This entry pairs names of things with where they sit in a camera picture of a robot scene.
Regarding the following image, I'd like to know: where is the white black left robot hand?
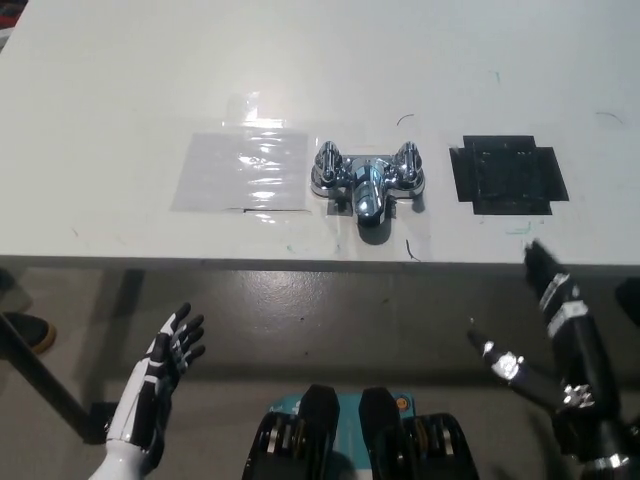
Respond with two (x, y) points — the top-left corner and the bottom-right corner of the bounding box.
(105, 301), (207, 464)

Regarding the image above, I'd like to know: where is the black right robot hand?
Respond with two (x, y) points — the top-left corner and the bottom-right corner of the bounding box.
(466, 238), (640, 480)

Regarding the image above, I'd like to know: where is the chrome two-handle faucet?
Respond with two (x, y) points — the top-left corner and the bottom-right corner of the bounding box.
(309, 139), (429, 229)

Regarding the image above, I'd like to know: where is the black shoe tan sole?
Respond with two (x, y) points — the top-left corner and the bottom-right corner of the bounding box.
(0, 312), (57, 356)

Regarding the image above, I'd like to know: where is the black tape patch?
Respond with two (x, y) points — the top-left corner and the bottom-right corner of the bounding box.
(448, 133), (571, 217)

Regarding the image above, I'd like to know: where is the clear plastic sheet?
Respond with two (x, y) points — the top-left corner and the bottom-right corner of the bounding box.
(169, 130), (310, 214)

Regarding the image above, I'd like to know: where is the black metal table frame bar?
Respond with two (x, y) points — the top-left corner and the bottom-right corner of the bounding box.
(0, 312), (116, 445)

